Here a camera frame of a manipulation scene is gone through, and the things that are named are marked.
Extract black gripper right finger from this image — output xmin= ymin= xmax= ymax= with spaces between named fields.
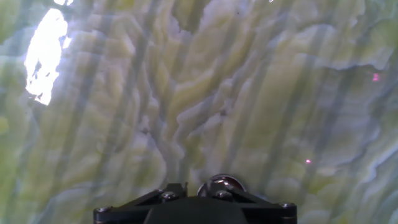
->
xmin=198 ymin=180 xmax=298 ymax=224

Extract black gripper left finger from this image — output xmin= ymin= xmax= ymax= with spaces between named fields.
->
xmin=93 ymin=182 xmax=189 ymax=224

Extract green marble pattern mat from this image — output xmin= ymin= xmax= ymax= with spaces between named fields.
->
xmin=0 ymin=0 xmax=398 ymax=224

